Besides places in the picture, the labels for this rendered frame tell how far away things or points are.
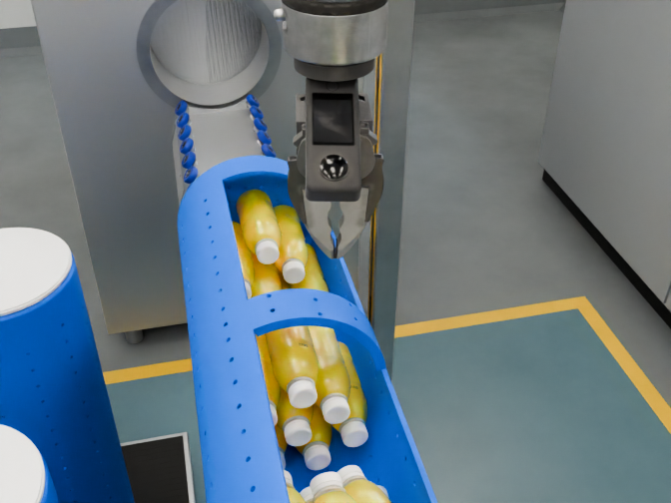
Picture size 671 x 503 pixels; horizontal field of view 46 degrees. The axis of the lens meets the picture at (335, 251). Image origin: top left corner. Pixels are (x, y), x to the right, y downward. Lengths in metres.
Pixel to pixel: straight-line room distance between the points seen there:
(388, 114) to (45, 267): 0.75
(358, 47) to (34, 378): 1.12
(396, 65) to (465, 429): 1.36
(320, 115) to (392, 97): 0.98
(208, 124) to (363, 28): 1.62
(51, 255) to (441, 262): 1.96
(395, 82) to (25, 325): 0.86
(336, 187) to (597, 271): 2.74
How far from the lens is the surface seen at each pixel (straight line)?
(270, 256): 1.35
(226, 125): 2.25
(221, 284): 1.19
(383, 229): 1.81
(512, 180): 3.85
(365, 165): 0.72
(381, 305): 1.96
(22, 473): 1.23
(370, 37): 0.67
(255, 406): 0.99
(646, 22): 3.04
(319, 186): 0.64
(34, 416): 1.68
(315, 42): 0.66
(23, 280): 1.57
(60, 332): 1.59
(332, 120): 0.67
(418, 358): 2.81
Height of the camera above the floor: 1.95
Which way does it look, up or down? 36 degrees down
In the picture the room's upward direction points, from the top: straight up
